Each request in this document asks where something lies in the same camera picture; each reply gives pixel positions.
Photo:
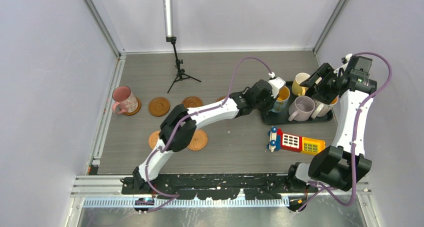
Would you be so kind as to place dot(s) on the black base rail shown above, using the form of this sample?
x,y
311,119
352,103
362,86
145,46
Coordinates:
x,y
254,186

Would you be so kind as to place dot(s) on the white mug orange inside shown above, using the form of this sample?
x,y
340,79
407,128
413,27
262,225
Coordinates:
x,y
321,109

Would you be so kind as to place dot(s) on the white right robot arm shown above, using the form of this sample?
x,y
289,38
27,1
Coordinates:
x,y
342,164

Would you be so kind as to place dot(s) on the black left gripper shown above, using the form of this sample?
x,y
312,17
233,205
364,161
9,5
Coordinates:
x,y
271,100

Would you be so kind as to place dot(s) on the pink floral mug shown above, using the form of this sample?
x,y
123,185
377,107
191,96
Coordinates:
x,y
124,100

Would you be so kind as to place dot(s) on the silver microphone on tripod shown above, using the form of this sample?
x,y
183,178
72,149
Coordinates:
x,y
172,39

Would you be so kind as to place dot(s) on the blue mug yellow inside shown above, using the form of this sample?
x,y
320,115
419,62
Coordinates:
x,y
282,100

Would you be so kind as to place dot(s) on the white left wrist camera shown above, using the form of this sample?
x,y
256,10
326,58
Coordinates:
x,y
276,84

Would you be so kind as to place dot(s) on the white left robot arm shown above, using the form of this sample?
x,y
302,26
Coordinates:
x,y
177,130

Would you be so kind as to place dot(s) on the smooth orange round coaster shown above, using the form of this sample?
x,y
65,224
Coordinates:
x,y
153,138

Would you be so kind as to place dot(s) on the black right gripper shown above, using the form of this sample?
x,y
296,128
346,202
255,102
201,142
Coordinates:
x,y
325,71

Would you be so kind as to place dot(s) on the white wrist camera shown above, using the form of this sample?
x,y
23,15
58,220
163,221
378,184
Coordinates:
x,y
276,84
345,60

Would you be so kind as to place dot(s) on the brown wooden coaster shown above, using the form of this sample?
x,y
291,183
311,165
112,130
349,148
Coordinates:
x,y
220,98
139,105
159,106

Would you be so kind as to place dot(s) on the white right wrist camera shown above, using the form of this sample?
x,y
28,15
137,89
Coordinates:
x,y
345,60

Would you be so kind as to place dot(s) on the yellow mug white inside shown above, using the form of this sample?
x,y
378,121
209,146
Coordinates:
x,y
296,88

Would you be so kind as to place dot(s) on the woven rattan round coaster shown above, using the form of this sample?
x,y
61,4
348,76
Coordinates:
x,y
198,141

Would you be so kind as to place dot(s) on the dark wooden round coaster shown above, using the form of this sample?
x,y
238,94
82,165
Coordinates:
x,y
192,102

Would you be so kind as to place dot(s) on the lilac mug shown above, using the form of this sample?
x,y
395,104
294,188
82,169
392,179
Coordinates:
x,y
301,109

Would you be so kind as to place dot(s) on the toy block train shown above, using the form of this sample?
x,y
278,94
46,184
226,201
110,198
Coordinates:
x,y
279,140

